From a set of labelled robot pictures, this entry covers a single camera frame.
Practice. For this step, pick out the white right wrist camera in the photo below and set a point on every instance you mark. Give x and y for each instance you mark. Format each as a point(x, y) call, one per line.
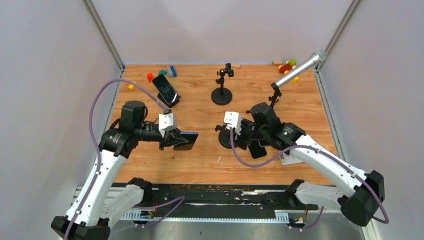
point(233, 121)

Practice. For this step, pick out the black phone dark frame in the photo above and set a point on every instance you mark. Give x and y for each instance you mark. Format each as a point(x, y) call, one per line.
point(256, 150)

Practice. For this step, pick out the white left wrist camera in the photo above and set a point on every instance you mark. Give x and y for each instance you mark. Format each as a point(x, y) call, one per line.
point(166, 122)

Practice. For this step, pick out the silver aluminium phone stand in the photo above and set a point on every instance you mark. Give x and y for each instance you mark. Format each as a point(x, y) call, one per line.
point(286, 159)

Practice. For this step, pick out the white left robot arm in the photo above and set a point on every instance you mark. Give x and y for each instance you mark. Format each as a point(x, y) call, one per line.
point(89, 217)

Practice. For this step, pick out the black phone silver frame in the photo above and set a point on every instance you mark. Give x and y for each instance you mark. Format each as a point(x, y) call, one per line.
point(263, 143)

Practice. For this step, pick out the red toy car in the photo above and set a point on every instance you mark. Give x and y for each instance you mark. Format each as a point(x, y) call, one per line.
point(288, 66)

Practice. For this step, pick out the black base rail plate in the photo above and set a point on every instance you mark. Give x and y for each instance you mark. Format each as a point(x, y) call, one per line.
point(267, 196)

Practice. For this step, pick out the blue phone black screen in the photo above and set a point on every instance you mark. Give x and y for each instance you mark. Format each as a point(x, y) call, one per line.
point(187, 140)

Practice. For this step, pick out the teal block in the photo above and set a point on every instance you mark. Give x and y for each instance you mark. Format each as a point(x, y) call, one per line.
point(162, 72)

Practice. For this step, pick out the black mini tripod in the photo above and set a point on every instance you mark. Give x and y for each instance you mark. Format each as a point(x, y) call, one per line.
point(275, 98)

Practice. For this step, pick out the blue white block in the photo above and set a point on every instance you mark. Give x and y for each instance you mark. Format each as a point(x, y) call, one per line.
point(171, 71)

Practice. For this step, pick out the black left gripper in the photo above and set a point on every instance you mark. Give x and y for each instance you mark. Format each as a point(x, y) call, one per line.
point(170, 140)

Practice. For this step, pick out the beige wooden block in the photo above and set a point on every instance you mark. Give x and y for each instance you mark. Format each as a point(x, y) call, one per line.
point(235, 66)

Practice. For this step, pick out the silver microphone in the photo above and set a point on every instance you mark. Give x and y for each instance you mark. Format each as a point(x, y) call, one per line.
point(315, 59)

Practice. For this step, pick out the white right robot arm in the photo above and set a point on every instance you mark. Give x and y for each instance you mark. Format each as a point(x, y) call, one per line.
point(356, 193)

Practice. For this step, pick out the teal phone black screen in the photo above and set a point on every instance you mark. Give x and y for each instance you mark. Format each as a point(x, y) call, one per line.
point(165, 89)

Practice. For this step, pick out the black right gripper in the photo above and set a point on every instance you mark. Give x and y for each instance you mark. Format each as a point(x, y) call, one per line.
point(243, 144)

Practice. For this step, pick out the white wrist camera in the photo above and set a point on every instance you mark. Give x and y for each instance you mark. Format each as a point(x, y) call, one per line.
point(166, 122)
point(233, 121)

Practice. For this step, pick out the red block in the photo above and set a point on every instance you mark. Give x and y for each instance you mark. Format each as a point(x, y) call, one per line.
point(150, 76)

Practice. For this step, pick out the black round-base clamp stand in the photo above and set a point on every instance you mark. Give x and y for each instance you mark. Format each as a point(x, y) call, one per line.
point(222, 96)

